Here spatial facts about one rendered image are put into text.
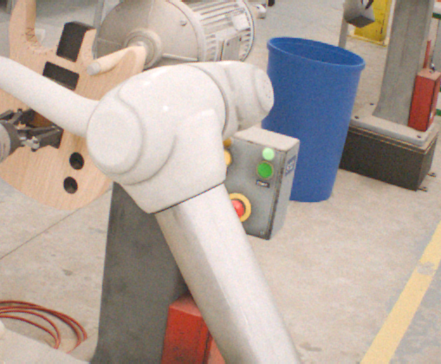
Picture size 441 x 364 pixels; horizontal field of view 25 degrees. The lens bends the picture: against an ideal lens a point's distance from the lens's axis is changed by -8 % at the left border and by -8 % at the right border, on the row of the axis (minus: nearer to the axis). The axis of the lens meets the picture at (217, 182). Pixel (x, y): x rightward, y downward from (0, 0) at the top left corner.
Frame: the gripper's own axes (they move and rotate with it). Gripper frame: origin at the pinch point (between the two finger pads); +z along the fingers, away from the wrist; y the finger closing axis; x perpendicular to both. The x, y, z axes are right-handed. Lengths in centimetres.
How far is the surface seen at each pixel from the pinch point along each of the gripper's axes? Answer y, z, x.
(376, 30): -73, 733, -94
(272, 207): 48, 15, -4
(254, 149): 41.1, 14.6, 5.8
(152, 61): 14.8, 14.4, 15.8
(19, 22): -13.2, 0.6, 18.3
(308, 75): -15, 274, -43
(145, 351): 25, 33, -62
